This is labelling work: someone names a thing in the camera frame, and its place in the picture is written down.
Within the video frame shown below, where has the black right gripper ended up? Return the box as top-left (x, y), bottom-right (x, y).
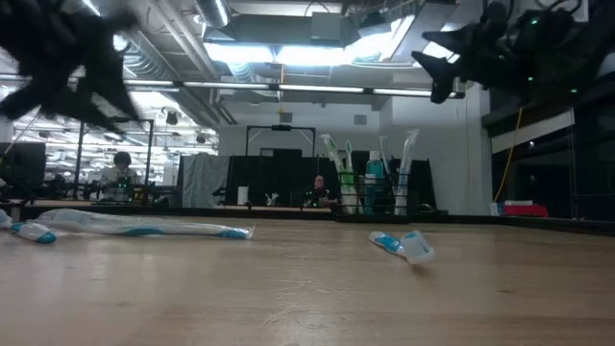
top-left (410, 0), bottom-right (585, 106)

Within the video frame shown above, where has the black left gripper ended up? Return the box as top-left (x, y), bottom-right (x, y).
top-left (0, 0), bottom-right (143, 136)

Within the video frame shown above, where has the blue and white toothbrush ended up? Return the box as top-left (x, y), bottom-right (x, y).
top-left (394, 127), bottom-right (421, 216)
top-left (28, 207), bottom-right (256, 241)
top-left (0, 209), bottom-right (59, 245)
top-left (367, 229), bottom-right (438, 266)

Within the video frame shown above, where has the blue toothpaste tube white cap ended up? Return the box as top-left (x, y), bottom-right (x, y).
top-left (364, 150), bottom-right (386, 215)
top-left (362, 172), bottom-right (375, 215)

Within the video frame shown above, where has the green and white toothbrush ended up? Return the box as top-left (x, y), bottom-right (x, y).
top-left (343, 139), bottom-right (360, 215)
top-left (320, 134), bottom-right (359, 215)

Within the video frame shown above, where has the dark computer monitor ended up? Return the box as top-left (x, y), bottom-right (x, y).
top-left (0, 141), bottom-right (48, 199)

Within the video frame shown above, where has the person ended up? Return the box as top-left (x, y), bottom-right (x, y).
top-left (305, 174), bottom-right (338, 209)
top-left (100, 151), bottom-right (141, 202)

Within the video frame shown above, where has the long LED light bar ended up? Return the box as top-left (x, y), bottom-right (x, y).
top-left (119, 75), bottom-right (466, 100)

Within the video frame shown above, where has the grey hanging cloth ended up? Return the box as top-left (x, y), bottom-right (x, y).
top-left (178, 152), bottom-right (232, 210)

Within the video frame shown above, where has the red box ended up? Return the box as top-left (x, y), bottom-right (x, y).
top-left (502, 204), bottom-right (550, 218)

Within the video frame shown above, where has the black camera gantry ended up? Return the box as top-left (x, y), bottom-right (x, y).
top-left (245, 124), bottom-right (317, 160)
top-left (73, 117), bottom-right (156, 202)

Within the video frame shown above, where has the yellow hanging cable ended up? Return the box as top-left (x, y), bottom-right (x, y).
top-left (493, 108), bottom-right (524, 203)

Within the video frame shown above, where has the black wire organizer holder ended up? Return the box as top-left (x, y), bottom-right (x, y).
top-left (335, 170), bottom-right (414, 223)

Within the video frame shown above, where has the black aluminium table frame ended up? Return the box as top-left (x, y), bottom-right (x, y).
top-left (0, 200), bottom-right (615, 237)

